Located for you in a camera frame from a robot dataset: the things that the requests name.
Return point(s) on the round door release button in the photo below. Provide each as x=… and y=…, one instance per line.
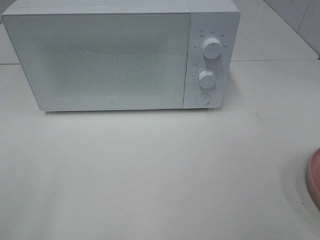
x=202, y=99

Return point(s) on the white microwave door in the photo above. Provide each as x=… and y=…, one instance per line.
x=80, y=62

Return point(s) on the pink round plate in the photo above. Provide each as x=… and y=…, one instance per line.
x=313, y=177

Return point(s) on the lower white microwave knob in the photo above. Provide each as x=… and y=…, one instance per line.
x=207, y=79

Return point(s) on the white microwave knob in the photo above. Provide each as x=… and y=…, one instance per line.
x=207, y=79
x=211, y=47

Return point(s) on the upper white microwave knob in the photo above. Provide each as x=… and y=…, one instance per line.
x=211, y=47

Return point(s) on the white microwave oven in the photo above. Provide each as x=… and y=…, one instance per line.
x=219, y=18

